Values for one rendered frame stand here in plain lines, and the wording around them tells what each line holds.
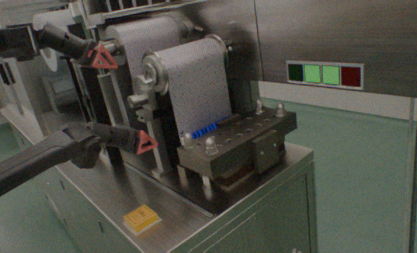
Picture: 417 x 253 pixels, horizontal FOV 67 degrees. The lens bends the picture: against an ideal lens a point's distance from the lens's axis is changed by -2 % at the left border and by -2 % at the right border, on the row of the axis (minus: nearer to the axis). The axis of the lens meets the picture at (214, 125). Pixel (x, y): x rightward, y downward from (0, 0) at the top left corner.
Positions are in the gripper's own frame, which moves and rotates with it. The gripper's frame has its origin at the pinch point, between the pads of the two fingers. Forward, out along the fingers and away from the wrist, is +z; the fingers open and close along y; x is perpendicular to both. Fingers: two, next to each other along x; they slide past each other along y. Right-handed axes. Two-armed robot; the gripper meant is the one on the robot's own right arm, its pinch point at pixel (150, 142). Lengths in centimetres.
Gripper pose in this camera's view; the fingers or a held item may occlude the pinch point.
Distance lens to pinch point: 100.4
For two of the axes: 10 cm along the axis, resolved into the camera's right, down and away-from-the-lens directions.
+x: 2.4, -9.7, 0.0
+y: 6.6, 1.7, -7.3
